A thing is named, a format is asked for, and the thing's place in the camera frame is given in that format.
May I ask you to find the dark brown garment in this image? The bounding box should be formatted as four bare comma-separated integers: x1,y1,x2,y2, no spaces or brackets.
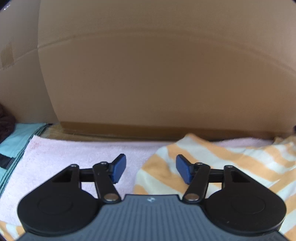
0,105,16,143

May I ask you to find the large centre cardboard box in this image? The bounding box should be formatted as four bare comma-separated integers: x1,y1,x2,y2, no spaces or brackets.
38,1,295,139

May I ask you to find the pink terry towel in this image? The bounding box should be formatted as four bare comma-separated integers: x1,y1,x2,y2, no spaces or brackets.
1,136,274,225

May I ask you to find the left cardboard box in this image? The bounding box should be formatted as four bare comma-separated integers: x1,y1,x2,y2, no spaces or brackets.
1,1,58,123

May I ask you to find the teal folded cloth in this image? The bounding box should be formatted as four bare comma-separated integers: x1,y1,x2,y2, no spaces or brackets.
1,123,49,195

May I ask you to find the orange white striped sweater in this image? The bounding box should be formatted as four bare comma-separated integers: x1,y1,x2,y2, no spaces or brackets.
1,134,295,240

